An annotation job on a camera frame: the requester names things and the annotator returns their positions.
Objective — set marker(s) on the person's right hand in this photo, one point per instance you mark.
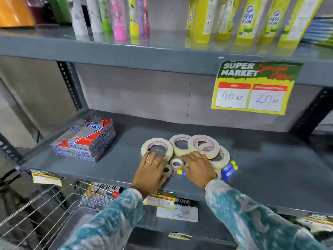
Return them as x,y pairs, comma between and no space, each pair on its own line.
201,171

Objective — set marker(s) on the person's left hand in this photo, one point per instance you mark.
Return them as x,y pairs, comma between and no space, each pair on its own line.
149,177

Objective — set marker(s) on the person's left middle finger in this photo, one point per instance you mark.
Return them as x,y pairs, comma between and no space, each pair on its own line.
155,157

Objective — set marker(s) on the person's left little finger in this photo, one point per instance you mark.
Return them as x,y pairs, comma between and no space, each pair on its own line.
143,160

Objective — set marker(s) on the person's right fingers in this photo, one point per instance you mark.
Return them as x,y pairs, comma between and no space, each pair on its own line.
191,160

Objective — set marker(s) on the person's left thumb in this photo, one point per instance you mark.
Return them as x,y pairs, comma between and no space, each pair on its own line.
165,177

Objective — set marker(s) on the person's right forearm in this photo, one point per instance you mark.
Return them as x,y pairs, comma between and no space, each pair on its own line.
249,221

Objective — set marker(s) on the person's left forearm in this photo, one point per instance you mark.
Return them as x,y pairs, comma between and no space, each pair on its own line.
109,223

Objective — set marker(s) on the small cream masking tape roll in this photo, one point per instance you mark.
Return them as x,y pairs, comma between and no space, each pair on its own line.
218,174
173,161
169,171

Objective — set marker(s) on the blue glue stick yellow cap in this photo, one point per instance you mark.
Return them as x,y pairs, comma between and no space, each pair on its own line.
230,172
229,166
180,173

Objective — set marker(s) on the large cream masking tape roll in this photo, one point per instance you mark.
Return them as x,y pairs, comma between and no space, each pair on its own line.
169,147
225,157
214,147
173,141

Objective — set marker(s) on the small yellow shelf label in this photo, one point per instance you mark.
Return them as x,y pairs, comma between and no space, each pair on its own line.
179,236
316,222
46,178
159,200

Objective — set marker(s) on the black white paper sign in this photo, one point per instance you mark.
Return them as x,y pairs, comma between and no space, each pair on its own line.
179,212

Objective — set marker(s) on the white printed book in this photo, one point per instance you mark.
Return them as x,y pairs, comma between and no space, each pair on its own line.
104,191

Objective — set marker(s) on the stack of silver red boxes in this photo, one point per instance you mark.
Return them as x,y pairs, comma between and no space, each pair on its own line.
85,139

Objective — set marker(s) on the grey metal shelf board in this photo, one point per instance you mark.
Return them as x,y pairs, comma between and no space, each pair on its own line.
273,174
104,52

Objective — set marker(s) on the yellow green price sign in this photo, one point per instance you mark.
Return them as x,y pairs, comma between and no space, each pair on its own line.
256,87

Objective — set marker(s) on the black perforated shelf upright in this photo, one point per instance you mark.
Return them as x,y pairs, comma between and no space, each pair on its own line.
70,85
9,149
312,111

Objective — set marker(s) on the thin pink tube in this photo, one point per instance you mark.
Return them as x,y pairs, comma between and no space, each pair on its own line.
146,19

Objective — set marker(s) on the yellow tube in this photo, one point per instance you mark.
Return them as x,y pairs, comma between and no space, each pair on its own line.
133,19

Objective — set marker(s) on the purple tube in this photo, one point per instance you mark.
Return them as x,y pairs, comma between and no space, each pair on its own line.
140,18

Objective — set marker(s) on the wide pink tube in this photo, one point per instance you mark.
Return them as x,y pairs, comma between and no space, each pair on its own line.
119,20

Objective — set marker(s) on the green tube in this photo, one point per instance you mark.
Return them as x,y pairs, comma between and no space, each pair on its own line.
105,15

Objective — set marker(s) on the row of yellow glue bottles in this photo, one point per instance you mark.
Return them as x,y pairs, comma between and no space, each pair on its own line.
249,20

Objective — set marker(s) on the white plain tube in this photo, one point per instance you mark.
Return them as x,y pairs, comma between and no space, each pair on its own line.
94,16

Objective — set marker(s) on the green packet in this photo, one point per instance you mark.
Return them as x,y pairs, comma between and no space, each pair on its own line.
59,9

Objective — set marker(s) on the stack of blue packets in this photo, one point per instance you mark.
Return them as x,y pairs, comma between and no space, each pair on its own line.
318,32

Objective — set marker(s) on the dark red packet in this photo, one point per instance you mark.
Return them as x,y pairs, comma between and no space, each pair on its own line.
36,9

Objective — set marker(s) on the orange packet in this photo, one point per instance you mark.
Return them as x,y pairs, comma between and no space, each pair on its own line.
14,11

